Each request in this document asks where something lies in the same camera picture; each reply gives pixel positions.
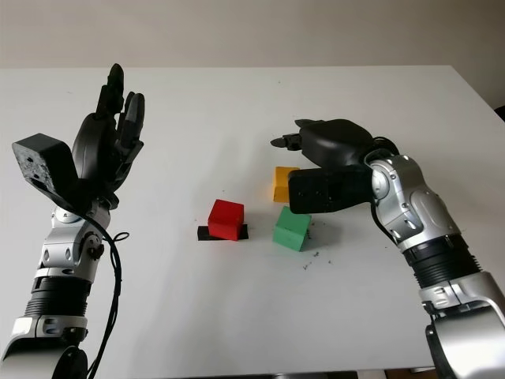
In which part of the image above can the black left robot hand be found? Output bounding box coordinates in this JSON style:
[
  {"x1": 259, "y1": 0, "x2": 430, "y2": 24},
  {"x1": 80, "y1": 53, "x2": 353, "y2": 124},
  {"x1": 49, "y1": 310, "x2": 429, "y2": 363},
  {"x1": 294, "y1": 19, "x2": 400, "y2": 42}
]
[{"x1": 72, "y1": 62, "x2": 146, "y2": 208}]

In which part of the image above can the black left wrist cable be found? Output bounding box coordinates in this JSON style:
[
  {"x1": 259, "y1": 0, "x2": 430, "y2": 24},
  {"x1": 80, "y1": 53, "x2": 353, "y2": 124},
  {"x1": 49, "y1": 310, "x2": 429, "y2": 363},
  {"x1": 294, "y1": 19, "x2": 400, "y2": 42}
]
[{"x1": 78, "y1": 212, "x2": 129, "y2": 379}]

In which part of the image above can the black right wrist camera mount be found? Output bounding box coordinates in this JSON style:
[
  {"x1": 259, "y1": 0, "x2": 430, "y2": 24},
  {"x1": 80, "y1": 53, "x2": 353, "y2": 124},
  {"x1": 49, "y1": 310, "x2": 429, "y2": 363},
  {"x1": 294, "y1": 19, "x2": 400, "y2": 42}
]
[{"x1": 287, "y1": 163, "x2": 375, "y2": 216}]

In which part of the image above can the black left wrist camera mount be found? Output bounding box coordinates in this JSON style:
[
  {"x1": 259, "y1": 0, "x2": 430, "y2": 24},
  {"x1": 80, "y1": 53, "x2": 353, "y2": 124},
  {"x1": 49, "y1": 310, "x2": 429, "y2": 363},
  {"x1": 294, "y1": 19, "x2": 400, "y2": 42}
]
[{"x1": 11, "y1": 133, "x2": 102, "y2": 217}]

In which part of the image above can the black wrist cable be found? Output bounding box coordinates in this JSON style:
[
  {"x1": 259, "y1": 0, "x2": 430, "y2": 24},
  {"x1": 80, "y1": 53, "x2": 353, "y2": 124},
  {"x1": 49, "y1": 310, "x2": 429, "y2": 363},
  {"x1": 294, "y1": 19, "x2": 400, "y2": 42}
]
[
  {"x1": 78, "y1": 212, "x2": 129, "y2": 379},
  {"x1": 370, "y1": 135, "x2": 400, "y2": 248}
]

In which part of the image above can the black tape strip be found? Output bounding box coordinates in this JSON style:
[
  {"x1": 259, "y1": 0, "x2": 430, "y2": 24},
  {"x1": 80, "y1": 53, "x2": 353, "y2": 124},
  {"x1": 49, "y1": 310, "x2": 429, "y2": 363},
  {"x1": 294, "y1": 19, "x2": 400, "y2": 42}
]
[{"x1": 196, "y1": 223, "x2": 249, "y2": 242}]

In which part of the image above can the red wooden block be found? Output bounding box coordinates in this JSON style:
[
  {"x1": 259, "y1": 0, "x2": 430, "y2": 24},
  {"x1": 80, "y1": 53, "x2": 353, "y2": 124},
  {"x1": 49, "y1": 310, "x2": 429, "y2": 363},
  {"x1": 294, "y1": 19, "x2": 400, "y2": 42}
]
[{"x1": 208, "y1": 199, "x2": 245, "y2": 241}]

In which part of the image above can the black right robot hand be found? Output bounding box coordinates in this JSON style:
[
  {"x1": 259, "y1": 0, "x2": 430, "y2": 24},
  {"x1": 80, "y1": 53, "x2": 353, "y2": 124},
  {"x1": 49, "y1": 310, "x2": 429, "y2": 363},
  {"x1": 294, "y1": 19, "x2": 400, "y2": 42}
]
[{"x1": 270, "y1": 117, "x2": 376, "y2": 170}]

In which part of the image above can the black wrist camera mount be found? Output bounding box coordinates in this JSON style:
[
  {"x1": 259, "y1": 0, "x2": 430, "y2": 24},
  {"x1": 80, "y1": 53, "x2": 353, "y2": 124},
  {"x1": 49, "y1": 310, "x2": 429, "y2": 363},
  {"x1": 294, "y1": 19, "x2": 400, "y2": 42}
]
[
  {"x1": 11, "y1": 133, "x2": 102, "y2": 217},
  {"x1": 287, "y1": 163, "x2": 375, "y2": 216}
]

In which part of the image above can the yellow wooden block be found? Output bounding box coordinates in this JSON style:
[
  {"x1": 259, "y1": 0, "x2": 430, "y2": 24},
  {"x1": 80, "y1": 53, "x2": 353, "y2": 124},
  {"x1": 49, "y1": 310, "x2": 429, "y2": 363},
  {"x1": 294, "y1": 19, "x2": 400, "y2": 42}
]
[{"x1": 271, "y1": 166, "x2": 301, "y2": 205}]

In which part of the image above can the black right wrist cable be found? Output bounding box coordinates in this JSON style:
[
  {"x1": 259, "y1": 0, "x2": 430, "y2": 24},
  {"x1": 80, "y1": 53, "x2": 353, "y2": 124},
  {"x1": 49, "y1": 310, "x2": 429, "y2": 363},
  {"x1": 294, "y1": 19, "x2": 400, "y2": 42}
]
[{"x1": 370, "y1": 135, "x2": 400, "y2": 248}]

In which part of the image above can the green wooden block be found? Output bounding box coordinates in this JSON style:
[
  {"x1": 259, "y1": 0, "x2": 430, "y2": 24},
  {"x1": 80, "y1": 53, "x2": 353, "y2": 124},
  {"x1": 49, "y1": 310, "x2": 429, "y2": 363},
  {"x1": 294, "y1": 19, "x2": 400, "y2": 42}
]
[{"x1": 271, "y1": 205, "x2": 312, "y2": 253}]

